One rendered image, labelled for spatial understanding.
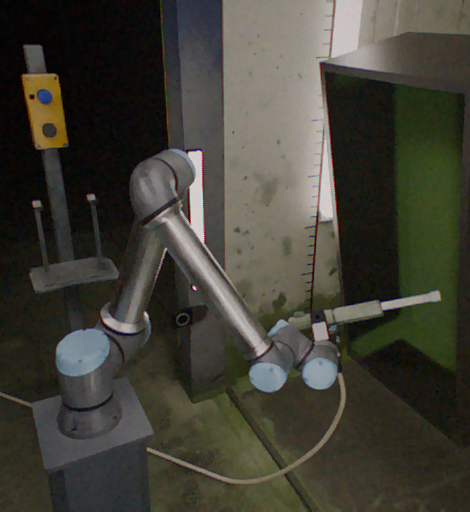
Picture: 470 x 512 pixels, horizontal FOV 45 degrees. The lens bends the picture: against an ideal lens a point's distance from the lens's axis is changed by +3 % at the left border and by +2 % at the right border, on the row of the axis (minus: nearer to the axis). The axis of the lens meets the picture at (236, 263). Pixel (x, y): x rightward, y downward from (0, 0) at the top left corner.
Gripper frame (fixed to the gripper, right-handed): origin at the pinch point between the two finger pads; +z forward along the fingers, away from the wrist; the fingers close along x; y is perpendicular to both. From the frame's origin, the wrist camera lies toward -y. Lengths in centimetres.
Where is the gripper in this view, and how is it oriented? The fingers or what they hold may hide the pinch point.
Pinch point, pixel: (327, 325)
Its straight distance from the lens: 190.0
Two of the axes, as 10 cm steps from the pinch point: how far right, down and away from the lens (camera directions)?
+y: 2.9, 9.5, 1.4
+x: 9.3, -2.4, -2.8
